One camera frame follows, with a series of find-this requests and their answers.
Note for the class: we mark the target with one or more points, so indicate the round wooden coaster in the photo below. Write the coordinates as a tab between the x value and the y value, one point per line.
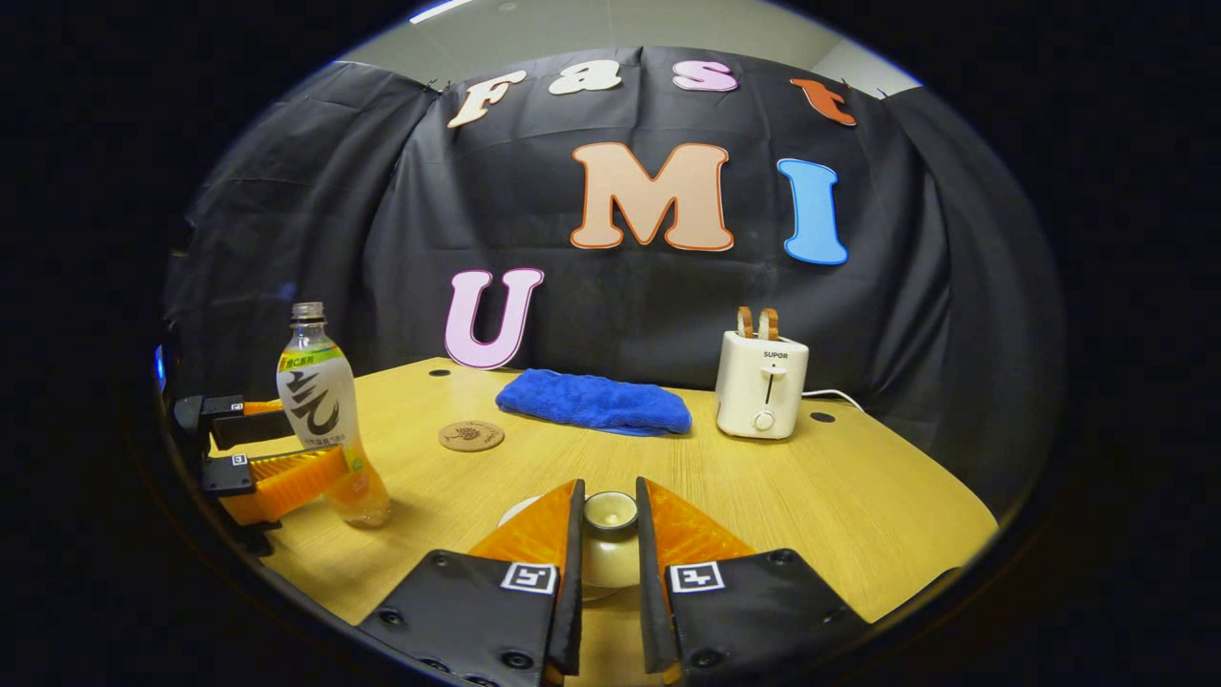
471	436

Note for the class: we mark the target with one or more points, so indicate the clear plastic water bottle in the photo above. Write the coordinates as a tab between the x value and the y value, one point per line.
320	410

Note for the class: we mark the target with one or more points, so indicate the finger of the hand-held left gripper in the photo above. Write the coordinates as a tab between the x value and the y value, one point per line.
224	474
248	427

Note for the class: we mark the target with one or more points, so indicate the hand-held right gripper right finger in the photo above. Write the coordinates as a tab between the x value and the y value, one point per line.
651	592

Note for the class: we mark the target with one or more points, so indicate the white toaster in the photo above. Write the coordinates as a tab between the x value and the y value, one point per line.
761	386

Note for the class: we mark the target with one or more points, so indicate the cream teacup lid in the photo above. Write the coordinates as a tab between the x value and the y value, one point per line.
610	553

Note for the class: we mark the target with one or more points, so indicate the cream ceramic saucer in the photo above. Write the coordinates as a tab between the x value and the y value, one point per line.
517	512

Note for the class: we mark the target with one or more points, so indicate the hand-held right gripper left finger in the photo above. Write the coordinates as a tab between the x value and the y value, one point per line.
569	592

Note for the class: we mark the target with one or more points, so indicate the black backdrop cloth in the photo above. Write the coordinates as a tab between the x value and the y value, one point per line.
610	305

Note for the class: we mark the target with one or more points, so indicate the toast slice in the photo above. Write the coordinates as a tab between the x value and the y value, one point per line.
745	322
769	324

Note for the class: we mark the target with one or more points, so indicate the blue towel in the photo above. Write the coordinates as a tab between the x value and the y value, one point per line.
591	401

